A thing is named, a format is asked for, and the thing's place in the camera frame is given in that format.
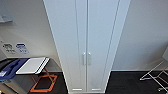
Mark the white door handle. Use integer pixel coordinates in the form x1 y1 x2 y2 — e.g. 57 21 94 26
82 52 87 66
87 52 92 66

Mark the white wardrobe door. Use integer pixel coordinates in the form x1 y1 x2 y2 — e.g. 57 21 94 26
87 0 131 93
43 0 88 93

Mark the white wardrobe body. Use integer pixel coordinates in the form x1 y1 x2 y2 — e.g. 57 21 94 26
42 0 132 94

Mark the orange folding stand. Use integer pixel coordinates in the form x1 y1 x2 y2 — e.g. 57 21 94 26
29 68 59 94

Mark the blue board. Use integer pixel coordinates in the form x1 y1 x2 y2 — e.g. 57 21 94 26
0 58 30 83

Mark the wall poster with blue print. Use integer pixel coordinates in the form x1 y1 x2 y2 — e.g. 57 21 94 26
15 42 30 55

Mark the white wire drying rack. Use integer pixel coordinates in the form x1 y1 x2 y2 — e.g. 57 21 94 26
139 59 168 92

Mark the small wall poster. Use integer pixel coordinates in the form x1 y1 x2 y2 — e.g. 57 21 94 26
1 42 16 55

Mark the grey wall-mounted box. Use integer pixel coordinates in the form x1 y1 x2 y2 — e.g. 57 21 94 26
0 0 15 25

